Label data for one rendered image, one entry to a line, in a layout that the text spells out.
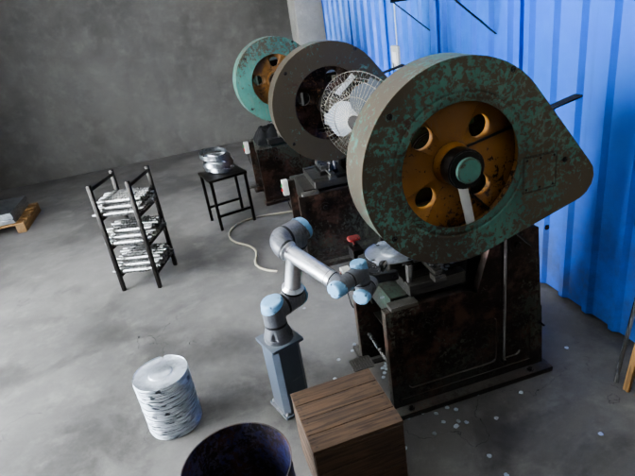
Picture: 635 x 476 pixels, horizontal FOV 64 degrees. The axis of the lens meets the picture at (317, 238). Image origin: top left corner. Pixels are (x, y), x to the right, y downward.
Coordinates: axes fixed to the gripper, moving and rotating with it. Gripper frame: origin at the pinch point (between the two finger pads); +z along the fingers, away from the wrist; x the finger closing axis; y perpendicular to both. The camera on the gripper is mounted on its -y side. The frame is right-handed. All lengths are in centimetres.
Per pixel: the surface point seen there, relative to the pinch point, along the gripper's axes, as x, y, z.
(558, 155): -50, -74, 8
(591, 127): -40, -91, 97
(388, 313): 17.7, -4.3, -17.2
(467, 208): -35, -40, -14
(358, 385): 46, 7, -38
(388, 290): 14.6, -0.3, -1.6
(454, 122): -70, -35, -13
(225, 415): 81, 87, -40
